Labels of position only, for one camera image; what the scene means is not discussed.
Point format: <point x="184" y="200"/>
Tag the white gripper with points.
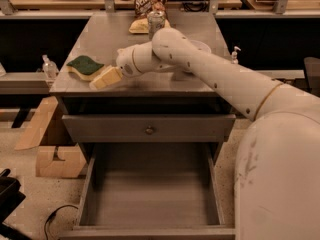
<point x="124" y="63"/>

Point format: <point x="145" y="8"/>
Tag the green and yellow sponge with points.
<point x="85" y="67"/>

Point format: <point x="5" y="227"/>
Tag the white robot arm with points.
<point x="277" y="171"/>

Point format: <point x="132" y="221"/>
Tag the grey drawer cabinet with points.
<point x="154" y="93"/>

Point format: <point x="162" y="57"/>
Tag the grey middle drawer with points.
<point x="131" y="128"/>

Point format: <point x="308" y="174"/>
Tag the brass drawer knob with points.
<point x="149" y="130"/>

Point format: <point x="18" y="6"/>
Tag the open grey bottom drawer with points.
<point x="150" y="191"/>

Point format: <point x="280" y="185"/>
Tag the clear sanitizer bottle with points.
<point x="49" y="68"/>

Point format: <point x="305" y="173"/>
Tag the silver soda can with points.
<point x="156" y="21"/>

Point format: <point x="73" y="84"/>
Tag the chip bag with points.
<point x="142" y="9"/>

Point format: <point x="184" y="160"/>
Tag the white ceramic bowl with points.
<point x="201" y="47"/>

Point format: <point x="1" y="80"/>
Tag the cardboard box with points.
<point x="57" y="155"/>

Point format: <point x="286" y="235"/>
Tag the black object at left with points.
<point x="10" y="198"/>

